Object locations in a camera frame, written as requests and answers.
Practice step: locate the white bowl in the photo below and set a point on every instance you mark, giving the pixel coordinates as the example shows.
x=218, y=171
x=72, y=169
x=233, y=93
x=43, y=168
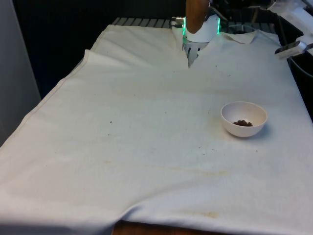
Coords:
x=234, y=131

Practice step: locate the coffee beans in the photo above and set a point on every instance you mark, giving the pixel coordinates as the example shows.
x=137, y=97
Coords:
x=243, y=123

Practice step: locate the brown cup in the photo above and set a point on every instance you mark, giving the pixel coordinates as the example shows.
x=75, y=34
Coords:
x=194, y=17

